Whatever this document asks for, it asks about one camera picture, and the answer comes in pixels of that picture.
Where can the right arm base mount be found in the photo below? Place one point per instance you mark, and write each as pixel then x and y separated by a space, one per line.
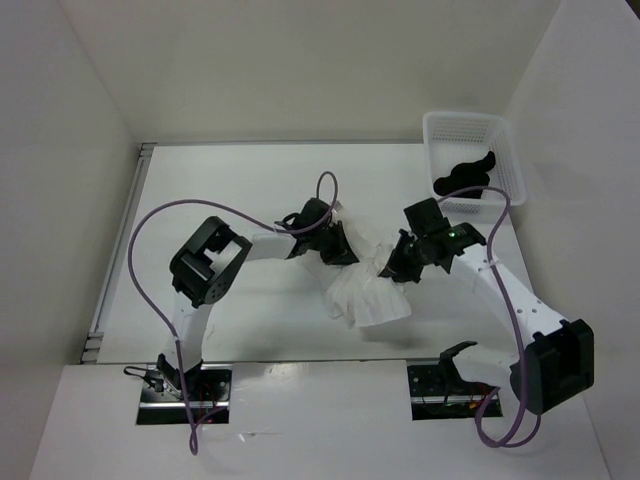
pixel 432 399

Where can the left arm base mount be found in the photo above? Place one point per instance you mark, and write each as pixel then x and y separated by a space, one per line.
pixel 209 400

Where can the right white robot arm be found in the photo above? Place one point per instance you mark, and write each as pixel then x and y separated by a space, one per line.
pixel 555 356

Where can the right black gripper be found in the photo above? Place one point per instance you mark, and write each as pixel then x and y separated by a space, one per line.
pixel 395 268

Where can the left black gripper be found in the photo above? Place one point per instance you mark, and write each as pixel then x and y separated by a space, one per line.
pixel 341 253

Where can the black folded skirt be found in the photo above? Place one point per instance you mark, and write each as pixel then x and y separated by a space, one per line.
pixel 465 175

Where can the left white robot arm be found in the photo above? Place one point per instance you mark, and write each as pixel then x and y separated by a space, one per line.
pixel 205 267

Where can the white skirt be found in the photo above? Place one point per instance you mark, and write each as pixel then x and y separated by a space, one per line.
pixel 355 293

